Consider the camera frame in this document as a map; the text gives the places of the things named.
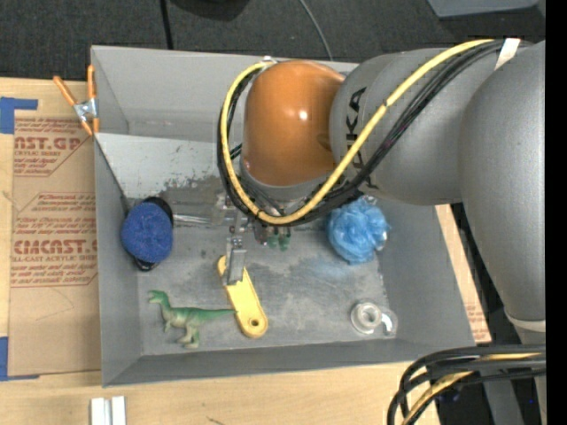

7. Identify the dark blue round scrubber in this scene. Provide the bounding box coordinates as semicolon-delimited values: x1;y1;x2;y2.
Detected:
120;196;175;273

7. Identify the grey metal bin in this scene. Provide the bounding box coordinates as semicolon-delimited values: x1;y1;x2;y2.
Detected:
89;45;478;388

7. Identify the brown cardboard board, red print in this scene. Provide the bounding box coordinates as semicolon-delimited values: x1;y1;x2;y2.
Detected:
0;76;493;379

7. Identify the green toy dinosaur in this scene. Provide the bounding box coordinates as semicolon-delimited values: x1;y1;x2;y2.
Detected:
147;289;237;350

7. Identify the yellow flat tool with hole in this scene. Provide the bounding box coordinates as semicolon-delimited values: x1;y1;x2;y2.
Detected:
216;254;269;339

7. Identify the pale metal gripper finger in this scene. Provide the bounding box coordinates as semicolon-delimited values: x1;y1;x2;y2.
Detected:
231;236;248;283
224;238;235;285

